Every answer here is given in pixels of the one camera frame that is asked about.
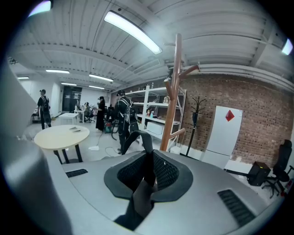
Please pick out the small grey flat tool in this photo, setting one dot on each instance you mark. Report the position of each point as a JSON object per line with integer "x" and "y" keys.
{"x": 73, "y": 128}
{"x": 77, "y": 131}

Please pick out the black metal coat stand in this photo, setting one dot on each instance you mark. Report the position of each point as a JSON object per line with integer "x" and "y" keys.
{"x": 195, "y": 119}

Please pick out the white refrigerator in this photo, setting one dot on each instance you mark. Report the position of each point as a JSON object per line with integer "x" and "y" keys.
{"x": 224, "y": 137}

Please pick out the long ceiling light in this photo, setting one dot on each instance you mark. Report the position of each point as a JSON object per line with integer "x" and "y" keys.
{"x": 133, "y": 31}
{"x": 57, "y": 71}
{"x": 101, "y": 78}
{"x": 287, "y": 47}

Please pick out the black cabinet box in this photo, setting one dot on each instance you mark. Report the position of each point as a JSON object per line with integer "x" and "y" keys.
{"x": 258, "y": 173}

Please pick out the wooden coat stand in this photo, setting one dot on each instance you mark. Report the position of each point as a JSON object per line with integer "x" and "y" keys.
{"x": 174, "y": 91}

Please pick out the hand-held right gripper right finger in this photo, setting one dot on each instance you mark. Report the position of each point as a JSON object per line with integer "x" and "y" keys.
{"x": 195, "y": 206}

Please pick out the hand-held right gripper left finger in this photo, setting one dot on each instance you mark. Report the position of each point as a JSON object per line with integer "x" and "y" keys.
{"x": 92, "y": 195}

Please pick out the red diamond paper decoration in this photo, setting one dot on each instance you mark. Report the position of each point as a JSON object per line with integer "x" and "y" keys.
{"x": 229, "y": 115}

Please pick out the white rectangular table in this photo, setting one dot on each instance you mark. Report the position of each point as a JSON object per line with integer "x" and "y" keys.
{"x": 68, "y": 115}

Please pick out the black office chair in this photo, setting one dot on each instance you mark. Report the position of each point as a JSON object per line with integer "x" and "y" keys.
{"x": 281, "y": 167}

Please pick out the round beige table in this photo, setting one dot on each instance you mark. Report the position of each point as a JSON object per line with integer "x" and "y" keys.
{"x": 60, "y": 136}

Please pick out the teal vacuum cleaner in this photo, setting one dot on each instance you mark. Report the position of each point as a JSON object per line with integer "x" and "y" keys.
{"x": 110, "y": 128}

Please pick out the white metal shelving unit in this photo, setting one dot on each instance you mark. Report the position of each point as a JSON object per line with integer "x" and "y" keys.
{"x": 137, "y": 93}
{"x": 158, "y": 104}

